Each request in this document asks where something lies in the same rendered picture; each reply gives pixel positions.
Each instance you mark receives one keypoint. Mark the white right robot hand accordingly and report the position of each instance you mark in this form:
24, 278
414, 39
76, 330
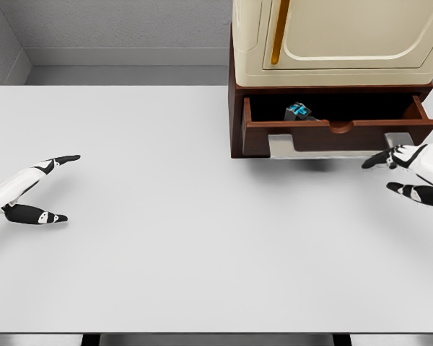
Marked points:
424, 158

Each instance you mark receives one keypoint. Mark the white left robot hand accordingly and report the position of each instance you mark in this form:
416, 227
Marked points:
19, 180

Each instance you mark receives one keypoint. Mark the brown wooden drawer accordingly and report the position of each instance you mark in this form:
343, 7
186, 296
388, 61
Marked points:
346, 138

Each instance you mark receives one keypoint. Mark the cream cabinet with door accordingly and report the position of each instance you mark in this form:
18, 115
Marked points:
339, 39

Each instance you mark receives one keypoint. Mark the brown wooden cabinet base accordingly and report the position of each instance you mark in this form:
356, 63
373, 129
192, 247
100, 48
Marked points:
237, 108

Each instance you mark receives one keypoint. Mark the black and blue switch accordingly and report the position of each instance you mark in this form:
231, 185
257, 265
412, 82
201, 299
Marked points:
298, 112

